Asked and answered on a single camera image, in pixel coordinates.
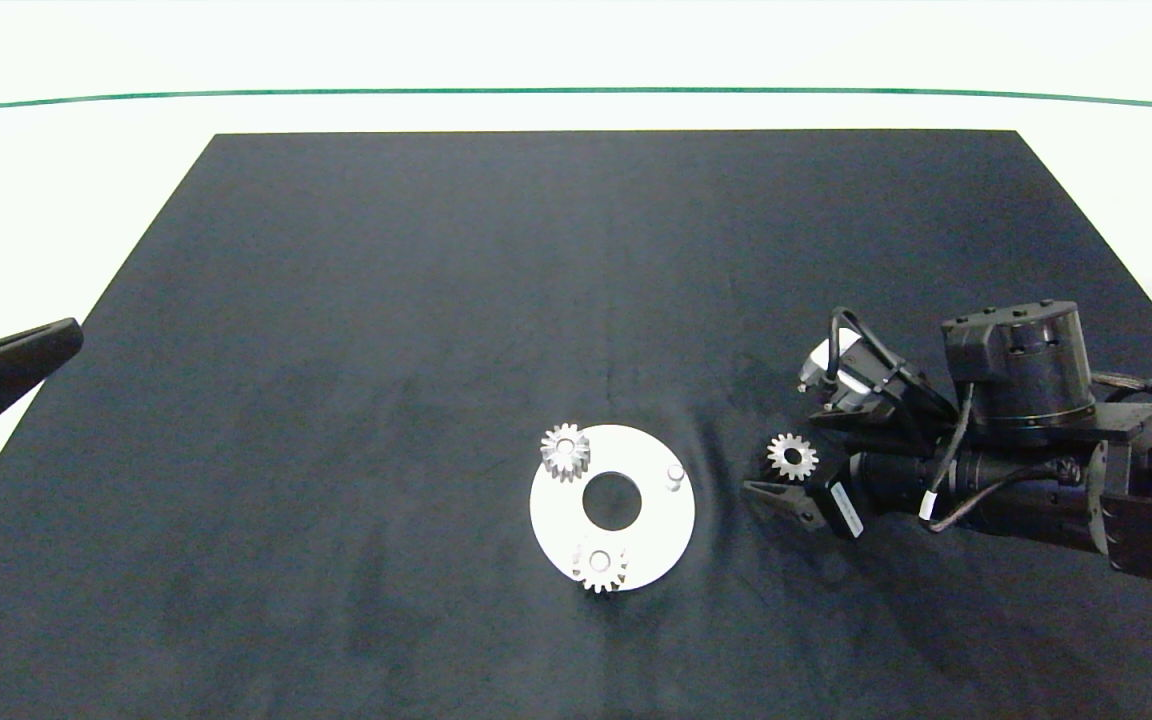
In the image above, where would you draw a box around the small steel planetary gear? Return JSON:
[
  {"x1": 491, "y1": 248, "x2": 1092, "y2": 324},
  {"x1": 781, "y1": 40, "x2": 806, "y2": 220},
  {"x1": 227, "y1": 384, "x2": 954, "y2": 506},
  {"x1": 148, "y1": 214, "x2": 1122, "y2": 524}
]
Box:
[
  {"x1": 767, "y1": 432, "x2": 820, "y2": 482},
  {"x1": 540, "y1": 422, "x2": 592, "y2": 484},
  {"x1": 573, "y1": 545, "x2": 629, "y2": 595}
]

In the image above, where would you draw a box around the round white plate with pins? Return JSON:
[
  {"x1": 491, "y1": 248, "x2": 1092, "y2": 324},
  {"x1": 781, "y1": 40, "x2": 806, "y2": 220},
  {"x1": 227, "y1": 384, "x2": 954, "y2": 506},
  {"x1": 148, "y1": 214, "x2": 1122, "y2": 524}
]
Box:
[{"x1": 529, "y1": 425, "x2": 697, "y2": 593}]

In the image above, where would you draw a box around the black mat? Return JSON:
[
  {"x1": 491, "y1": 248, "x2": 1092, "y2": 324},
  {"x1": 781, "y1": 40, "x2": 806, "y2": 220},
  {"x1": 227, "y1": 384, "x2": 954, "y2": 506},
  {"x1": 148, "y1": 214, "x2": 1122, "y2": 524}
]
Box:
[{"x1": 0, "y1": 129, "x2": 1152, "y2": 720}]

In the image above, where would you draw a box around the boxy wrist camera shiny side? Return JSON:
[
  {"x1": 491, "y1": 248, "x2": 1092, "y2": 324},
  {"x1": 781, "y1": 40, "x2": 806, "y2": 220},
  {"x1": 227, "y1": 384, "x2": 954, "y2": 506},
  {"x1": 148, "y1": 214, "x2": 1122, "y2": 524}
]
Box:
[{"x1": 799, "y1": 335, "x2": 902, "y2": 411}]

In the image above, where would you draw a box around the black cable loop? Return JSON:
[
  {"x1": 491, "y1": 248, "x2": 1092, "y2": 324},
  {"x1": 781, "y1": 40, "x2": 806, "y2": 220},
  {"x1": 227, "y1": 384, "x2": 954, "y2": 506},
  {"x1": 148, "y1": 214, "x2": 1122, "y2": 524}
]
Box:
[{"x1": 828, "y1": 307, "x2": 957, "y2": 421}]

